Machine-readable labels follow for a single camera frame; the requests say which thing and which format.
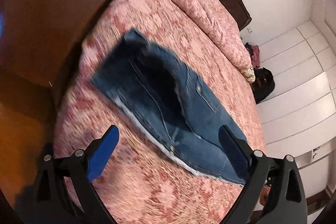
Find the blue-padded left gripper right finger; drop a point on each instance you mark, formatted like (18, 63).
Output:
(286, 202)

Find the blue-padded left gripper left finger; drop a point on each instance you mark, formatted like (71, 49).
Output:
(63, 189)

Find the blue denim jeans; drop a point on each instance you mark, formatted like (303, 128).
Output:
(170, 103)

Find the white built-in wardrobe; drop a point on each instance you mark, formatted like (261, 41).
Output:
(298, 117)

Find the pink floral bedspread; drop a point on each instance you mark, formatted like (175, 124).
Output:
(140, 184)

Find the black jacket on chair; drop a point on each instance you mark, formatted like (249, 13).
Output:
(263, 85)

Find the floral yellow pillow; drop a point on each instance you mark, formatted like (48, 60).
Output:
(248, 74)

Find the maroon clothes pile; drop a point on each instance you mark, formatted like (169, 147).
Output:
(254, 53)

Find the white wall socket right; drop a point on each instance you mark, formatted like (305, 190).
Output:
(249, 29)

